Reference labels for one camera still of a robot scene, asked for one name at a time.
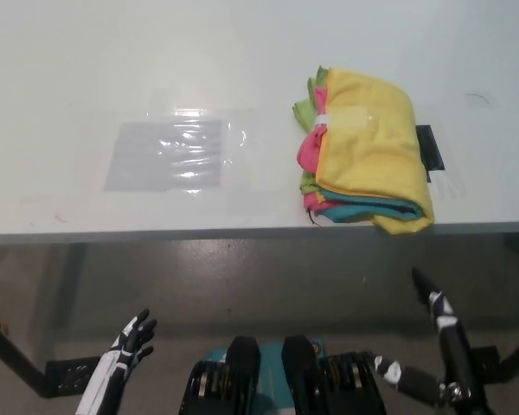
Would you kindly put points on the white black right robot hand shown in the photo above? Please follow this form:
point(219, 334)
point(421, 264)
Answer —
point(452, 341)

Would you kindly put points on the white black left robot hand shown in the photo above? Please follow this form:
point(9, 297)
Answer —
point(108, 376)

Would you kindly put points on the teal microfibre cloth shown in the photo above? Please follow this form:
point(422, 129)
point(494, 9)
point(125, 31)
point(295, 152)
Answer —
point(354, 212)

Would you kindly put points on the large yellow microfibre cloth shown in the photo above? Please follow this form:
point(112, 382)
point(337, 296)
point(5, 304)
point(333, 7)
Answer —
point(372, 155)

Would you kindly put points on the pink microfibre cloth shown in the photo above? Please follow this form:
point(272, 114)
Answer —
point(310, 151)

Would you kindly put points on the black bolted foot plate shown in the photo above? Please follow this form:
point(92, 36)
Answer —
point(71, 374)
point(480, 363)

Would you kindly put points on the grey table leg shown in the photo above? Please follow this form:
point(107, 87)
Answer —
point(62, 294)

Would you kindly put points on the clear tape piece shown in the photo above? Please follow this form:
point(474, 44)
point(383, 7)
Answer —
point(445, 185)

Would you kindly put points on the black thread piece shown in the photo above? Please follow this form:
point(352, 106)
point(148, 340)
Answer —
point(312, 219)
point(480, 96)

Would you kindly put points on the black tape patch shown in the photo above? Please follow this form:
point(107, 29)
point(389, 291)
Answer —
point(430, 147)

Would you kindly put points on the clear plastic film sheet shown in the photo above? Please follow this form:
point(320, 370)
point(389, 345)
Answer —
point(251, 164)

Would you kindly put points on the white cloth label strip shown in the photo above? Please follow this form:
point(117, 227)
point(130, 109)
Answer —
point(322, 120)

